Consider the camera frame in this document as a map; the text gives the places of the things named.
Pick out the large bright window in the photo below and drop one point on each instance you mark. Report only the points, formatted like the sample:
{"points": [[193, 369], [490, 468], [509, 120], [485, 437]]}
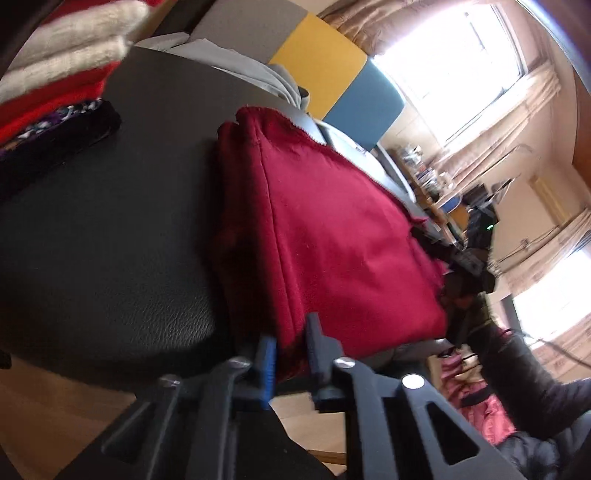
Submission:
{"points": [[452, 69]]}

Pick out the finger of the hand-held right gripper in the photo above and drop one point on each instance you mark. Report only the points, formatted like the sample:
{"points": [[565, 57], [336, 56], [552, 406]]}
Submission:
{"points": [[434, 237]]}

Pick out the black puffy jacket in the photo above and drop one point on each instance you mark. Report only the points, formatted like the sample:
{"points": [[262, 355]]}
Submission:
{"points": [[545, 457]]}

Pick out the beige air conditioner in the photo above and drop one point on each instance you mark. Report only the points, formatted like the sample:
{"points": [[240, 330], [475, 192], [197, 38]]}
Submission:
{"points": [[554, 201]]}

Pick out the grey yellow blue sofa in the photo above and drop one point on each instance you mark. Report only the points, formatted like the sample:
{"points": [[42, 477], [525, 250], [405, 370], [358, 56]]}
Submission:
{"points": [[323, 69]]}

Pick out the stack of folded clothes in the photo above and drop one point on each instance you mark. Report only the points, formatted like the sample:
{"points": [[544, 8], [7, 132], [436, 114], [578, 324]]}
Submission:
{"points": [[60, 55]]}

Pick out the person's right forearm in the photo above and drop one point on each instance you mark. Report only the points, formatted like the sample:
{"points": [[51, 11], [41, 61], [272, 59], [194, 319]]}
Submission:
{"points": [[517, 364]]}

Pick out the cluster of jars and bottles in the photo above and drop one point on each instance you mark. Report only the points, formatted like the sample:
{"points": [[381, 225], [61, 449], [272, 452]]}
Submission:
{"points": [[425, 166]]}

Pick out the wooden desk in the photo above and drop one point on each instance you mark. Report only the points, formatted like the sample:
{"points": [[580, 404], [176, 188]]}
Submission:
{"points": [[429, 194]]}

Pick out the patterned beige curtain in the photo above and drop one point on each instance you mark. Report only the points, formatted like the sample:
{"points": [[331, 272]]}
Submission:
{"points": [[378, 23], [554, 249], [508, 110]]}

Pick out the small side window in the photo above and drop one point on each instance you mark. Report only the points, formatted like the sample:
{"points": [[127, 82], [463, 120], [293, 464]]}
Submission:
{"points": [[549, 309]]}

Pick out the pink bedding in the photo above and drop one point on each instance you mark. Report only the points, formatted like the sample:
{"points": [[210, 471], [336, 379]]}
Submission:
{"points": [[480, 406]]}

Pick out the grey garment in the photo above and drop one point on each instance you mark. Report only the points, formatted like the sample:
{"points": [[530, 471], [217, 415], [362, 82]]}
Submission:
{"points": [[240, 64]]}

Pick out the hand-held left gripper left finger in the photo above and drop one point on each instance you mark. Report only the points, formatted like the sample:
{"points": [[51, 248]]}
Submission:
{"points": [[268, 364]]}

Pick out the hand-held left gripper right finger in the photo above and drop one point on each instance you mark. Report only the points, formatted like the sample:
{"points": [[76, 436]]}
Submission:
{"points": [[315, 350]]}

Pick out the red sweater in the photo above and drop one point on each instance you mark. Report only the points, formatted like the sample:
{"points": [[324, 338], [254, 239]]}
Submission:
{"points": [[332, 230]]}

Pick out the dark purple patterned garment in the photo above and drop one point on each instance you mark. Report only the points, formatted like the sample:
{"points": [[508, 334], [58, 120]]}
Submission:
{"points": [[60, 134]]}

